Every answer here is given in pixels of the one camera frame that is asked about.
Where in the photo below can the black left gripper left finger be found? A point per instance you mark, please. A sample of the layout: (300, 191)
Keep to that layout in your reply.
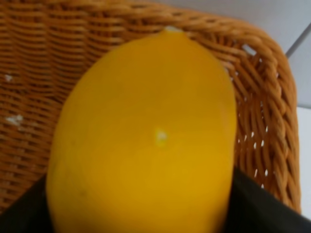
(29, 214)

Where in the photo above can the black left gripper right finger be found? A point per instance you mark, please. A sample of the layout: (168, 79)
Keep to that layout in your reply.
(254, 210)

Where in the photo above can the yellow mango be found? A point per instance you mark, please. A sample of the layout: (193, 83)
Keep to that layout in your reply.
(145, 142)

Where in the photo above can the orange woven basket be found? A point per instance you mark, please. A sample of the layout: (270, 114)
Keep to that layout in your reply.
(46, 46)

